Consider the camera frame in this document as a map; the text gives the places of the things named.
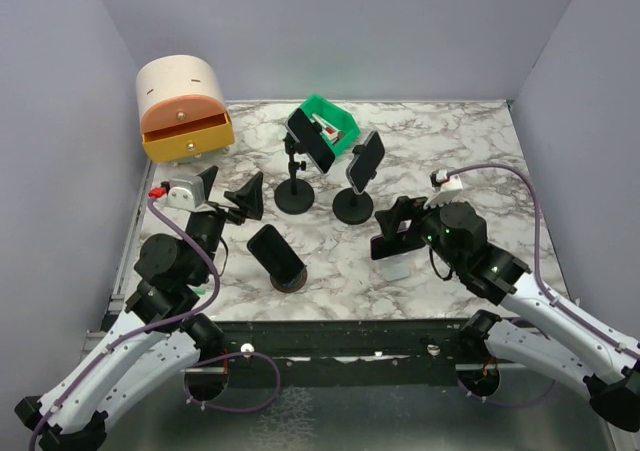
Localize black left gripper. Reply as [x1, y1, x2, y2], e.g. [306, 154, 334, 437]
[186, 165, 265, 283]

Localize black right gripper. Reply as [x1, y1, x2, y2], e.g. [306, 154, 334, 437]
[375, 190, 462, 271]

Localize pink-edged black phone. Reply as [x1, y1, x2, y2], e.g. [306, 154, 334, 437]
[370, 230, 426, 261]

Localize silver folding phone stand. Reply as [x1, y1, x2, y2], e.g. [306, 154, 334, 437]
[380, 256, 411, 282]

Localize brown round-base phone stand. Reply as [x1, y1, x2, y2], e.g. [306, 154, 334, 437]
[270, 268, 308, 294]

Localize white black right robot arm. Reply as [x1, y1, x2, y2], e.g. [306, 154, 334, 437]
[375, 196, 639, 433]

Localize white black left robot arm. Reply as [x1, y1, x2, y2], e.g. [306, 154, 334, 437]
[14, 166, 264, 450]

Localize silver-edged phone on short stand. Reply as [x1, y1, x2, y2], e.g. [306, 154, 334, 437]
[346, 131, 386, 195]

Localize black tall phone stand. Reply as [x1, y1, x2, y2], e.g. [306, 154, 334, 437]
[274, 133, 315, 215]

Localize black phone on tall stand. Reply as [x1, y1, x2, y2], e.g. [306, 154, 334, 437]
[286, 108, 335, 174]

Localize beige orange drawer box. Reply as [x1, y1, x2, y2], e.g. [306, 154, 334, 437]
[136, 55, 235, 163]

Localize items inside green bin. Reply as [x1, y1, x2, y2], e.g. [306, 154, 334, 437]
[311, 113, 346, 145]

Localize green plastic bin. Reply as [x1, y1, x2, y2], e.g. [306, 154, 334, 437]
[300, 94, 360, 156]

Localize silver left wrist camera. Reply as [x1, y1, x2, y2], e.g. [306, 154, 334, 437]
[148, 175, 205, 212]

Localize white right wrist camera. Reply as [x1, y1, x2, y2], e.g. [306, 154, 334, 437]
[424, 169, 464, 209]

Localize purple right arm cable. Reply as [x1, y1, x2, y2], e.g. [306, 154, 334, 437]
[448, 163, 640, 360]

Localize black front rail bar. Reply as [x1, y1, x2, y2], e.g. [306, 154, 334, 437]
[99, 318, 501, 387]

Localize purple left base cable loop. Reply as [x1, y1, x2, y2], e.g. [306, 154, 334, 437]
[185, 350, 282, 414]

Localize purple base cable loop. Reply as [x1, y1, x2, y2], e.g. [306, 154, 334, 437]
[464, 378, 559, 410]
[185, 350, 282, 414]

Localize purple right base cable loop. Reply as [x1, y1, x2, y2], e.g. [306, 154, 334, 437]
[464, 378, 559, 410]

